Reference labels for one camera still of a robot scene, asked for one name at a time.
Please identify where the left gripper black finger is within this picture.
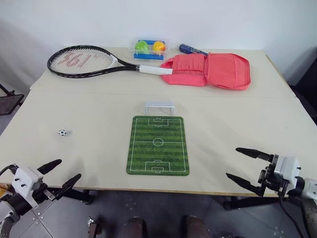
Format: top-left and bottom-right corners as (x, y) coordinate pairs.
(37, 159), (62, 175)
(54, 173), (82, 200)

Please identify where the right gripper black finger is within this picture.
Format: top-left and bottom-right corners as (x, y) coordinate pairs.
(235, 147), (273, 163)
(225, 173), (264, 198)

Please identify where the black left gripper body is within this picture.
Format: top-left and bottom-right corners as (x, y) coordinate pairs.
(34, 182), (61, 203)

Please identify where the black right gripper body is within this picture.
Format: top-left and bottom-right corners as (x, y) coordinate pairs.
(257, 155), (289, 196)

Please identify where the green soccer field mat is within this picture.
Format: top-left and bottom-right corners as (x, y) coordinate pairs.
(126, 115), (191, 177)

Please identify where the rusty brown metal piece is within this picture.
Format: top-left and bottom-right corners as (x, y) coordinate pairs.
(87, 215), (104, 238)

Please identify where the dark rounded shape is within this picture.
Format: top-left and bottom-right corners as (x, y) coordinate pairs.
(181, 215), (210, 238)
(122, 216), (147, 238)

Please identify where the black mesh stand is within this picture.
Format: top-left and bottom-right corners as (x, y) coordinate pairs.
(0, 82), (26, 116)

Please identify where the pink fabric bag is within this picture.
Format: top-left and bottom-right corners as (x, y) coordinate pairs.
(160, 52), (252, 91)

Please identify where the black and white tennis racket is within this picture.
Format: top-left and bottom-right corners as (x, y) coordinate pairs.
(47, 45), (174, 79)

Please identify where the small white toy goal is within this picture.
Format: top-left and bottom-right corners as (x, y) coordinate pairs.
(144, 100), (175, 116)

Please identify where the blue patterned tube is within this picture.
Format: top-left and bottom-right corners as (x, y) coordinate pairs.
(179, 44), (209, 56)

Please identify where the clear plastic box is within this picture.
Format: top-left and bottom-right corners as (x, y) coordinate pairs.
(130, 37), (171, 61)

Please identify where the blue plastic ball rack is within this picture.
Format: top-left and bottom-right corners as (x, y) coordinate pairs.
(133, 39), (166, 61)

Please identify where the orange plastic ball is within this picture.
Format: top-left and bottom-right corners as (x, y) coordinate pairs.
(152, 41), (166, 53)

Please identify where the green plastic ball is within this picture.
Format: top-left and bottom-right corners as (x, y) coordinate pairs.
(135, 40), (150, 55)

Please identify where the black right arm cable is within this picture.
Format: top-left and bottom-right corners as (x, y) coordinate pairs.
(278, 185), (313, 238)

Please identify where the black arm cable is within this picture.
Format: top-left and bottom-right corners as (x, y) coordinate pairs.
(0, 163), (19, 178)
(278, 185), (313, 238)

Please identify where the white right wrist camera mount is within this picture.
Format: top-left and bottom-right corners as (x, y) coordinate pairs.
(271, 154), (302, 190)

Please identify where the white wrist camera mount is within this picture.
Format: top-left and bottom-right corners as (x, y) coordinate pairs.
(11, 166), (44, 207)
(271, 154), (302, 190)

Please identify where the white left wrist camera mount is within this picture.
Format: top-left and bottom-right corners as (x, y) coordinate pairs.
(11, 166), (44, 207)

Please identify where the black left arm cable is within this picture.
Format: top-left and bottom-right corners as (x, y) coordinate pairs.
(0, 163), (19, 178)

